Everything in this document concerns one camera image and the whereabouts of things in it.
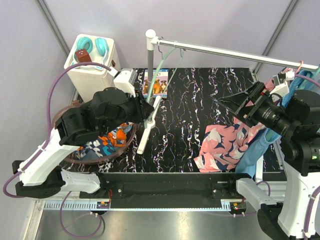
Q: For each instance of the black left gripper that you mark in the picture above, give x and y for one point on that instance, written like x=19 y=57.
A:
x=143 y=109

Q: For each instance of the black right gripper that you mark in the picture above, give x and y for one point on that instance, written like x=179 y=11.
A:
x=258 y=94

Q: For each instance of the mint green hanger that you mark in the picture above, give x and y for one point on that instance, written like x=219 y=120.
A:
x=152 y=75

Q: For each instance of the pink patterned shorts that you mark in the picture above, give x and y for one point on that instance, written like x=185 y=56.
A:
x=224 y=145

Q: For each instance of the blue orange patterned shorts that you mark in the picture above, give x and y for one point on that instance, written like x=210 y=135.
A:
x=104 y=145

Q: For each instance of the pink wire hanger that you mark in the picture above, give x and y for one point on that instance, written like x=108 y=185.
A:
x=299 y=67

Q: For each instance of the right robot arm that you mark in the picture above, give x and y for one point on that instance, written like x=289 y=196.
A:
x=298 y=125

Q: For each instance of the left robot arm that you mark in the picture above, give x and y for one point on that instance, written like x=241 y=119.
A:
x=41 y=177

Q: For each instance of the light blue shorts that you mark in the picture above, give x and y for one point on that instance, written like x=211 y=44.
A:
x=256 y=149

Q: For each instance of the silver clothes rack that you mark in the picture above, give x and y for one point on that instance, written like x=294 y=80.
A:
x=153 y=40

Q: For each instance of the dog picture book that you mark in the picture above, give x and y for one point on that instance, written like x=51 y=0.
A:
x=160 y=84

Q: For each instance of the blue knitted garment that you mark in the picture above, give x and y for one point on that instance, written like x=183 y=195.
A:
x=298 y=84

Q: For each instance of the white storage box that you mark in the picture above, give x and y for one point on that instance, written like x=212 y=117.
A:
x=90 y=79

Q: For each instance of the pink translucent plastic basin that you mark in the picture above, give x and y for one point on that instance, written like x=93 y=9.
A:
x=130 y=136

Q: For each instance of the brown cube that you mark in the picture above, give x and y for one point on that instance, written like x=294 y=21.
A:
x=82 y=56

